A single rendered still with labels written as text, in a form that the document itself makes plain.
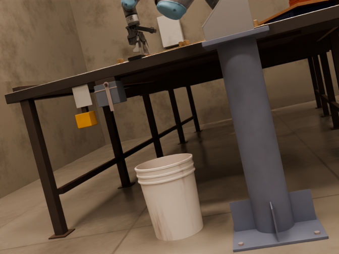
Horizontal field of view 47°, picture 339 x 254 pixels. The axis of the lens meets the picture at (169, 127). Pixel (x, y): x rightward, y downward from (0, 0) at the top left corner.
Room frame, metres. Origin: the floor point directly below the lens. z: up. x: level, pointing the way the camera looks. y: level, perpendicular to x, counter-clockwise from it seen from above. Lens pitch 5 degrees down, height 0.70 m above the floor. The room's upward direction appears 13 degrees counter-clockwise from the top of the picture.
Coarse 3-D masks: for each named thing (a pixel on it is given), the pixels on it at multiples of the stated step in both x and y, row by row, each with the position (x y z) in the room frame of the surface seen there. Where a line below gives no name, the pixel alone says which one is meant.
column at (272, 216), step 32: (256, 32) 1.56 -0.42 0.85; (224, 64) 1.67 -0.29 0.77; (256, 64) 1.64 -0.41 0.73; (256, 96) 1.63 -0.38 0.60; (256, 128) 1.62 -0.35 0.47; (256, 160) 1.63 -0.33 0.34; (256, 192) 1.65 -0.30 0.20; (256, 224) 1.69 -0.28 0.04; (288, 224) 1.63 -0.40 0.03; (320, 224) 1.61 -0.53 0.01
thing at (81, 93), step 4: (84, 84) 2.21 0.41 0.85; (72, 88) 2.23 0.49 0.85; (76, 88) 2.23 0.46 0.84; (80, 88) 2.22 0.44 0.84; (84, 88) 2.21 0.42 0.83; (76, 92) 2.23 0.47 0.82; (80, 92) 2.22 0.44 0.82; (84, 92) 2.21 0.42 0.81; (88, 92) 2.20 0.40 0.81; (76, 96) 2.23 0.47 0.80; (80, 96) 2.22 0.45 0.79; (84, 96) 2.21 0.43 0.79; (88, 96) 2.21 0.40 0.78; (76, 100) 2.23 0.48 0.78; (80, 100) 2.22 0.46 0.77; (84, 100) 2.22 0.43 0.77; (88, 100) 2.21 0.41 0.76; (76, 104) 2.23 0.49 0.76; (80, 104) 2.23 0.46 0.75; (84, 104) 2.22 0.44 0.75; (88, 104) 2.21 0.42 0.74
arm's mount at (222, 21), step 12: (228, 0) 1.61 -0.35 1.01; (240, 0) 1.60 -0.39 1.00; (216, 12) 1.62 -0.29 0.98; (228, 12) 1.61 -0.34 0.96; (240, 12) 1.60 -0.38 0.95; (204, 24) 1.63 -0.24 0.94; (216, 24) 1.62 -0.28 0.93; (228, 24) 1.61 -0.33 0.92; (240, 24) 1.60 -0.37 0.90; (252, 24) 1.59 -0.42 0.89; (216, 36) 1.62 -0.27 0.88
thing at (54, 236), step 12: (24, 108) 2.34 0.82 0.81; (36, 120) 2.36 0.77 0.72; (36, 132) 2.33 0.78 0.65; (36, 144) 2.34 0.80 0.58; (36, 156) 2.34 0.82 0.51; (48, 156) 2.38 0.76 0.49; (48, 168) 2.35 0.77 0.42; (48, 180) 2.33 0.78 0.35; (48, 192) 2.34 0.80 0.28; (48, 204) 2.34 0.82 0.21; (60, 204) 2.37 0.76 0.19; (60, 216) 2.35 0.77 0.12; (60, 228) 2.33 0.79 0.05
